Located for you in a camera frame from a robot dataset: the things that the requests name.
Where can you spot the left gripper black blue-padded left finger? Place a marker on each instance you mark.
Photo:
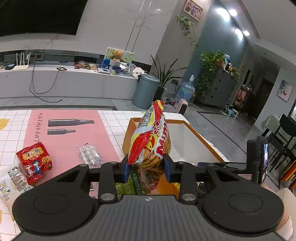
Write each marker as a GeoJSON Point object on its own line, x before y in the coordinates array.
{"type": "Point", "coordinates": [107, 176]}

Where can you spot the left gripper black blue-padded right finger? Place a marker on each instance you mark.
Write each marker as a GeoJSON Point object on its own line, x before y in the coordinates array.
{"type": "Point", "coordinates": [187, 175]}

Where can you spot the red yellow pretzel stick bag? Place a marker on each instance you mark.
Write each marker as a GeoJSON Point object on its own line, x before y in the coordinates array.
{"type": "Point", "coordinates": [149, 143]}

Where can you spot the red cartoon noodle snack bag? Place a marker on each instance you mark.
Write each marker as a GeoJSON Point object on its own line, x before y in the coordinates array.
{"type": "Point", "coordinates": [35, 160]}

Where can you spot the white chips snack bag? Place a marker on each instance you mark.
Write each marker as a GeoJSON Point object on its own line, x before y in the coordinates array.
{"type": "Point", "coordinates": [13, 184]}

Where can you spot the person's right hand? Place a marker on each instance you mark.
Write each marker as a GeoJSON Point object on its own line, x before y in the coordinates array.
{"type": "Point", "coordinates": [286, 227]}

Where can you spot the green snack packet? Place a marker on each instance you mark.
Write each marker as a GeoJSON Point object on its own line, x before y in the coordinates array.
{"type": "Point", "coordinates": [131, 187]}

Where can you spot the orange rimmed white storage box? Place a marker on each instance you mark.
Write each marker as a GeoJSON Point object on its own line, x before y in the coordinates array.
{"type": "Point", "coordinates": [186, 145]}

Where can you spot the black dining chair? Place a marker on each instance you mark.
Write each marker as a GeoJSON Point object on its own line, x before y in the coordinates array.
{"type": "Point", "coordinates": [281, 138]}

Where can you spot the clear wrapped candy packet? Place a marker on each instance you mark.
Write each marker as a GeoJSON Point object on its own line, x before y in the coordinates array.
{"type": "Point", "coordinates": [89, 155]}

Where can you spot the pink restaurant table mat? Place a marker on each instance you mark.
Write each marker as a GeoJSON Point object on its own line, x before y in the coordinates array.
{"type": "Point", "coordinates": [62, 132]}

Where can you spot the dark grey drawer cabinet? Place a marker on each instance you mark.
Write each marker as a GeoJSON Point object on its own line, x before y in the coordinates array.
{"type": "Point", "coordinates": [222, 87]}

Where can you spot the pink small heater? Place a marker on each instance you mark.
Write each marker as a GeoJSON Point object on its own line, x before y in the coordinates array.
{"type": "Point", "coordinates": [181, 106]}

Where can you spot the blue water jug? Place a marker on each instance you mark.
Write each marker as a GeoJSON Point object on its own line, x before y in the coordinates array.
{"type": "Point", "coordinates": [186, 90]}

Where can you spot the grey round trash bin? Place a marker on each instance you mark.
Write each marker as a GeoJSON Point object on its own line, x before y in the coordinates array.
{"type": "Point", "coordinates": [145, 91]}

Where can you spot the tall leafy potted plant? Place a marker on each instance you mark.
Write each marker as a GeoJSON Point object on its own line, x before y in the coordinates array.
{"type": "Point", "coordinates": [164, 75]}

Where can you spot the trailing green ivy plant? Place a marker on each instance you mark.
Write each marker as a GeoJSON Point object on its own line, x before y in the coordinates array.
{"type": "Point", "coordinates": [212, 62]}

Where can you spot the brown teddy bear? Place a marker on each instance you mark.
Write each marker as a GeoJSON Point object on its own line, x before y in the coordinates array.
{"type": "Point", "coordinates": [117, 55]}

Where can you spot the white wifi router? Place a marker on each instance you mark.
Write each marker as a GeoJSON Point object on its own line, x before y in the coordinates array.
{"type": "Point", "coordinates": [22, 62]}

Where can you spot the black television screen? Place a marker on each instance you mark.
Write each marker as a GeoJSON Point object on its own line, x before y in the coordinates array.
{"type": "Point", "coordinates": [41, 16]}

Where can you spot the small wall art canvas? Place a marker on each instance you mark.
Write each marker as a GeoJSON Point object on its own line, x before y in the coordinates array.
{"type": "Point", "coordinates": [285, 90]}

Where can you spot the framed wall picture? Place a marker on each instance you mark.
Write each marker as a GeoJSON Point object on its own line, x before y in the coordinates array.
{"type": "Point", "coordinates": [193, 9]}

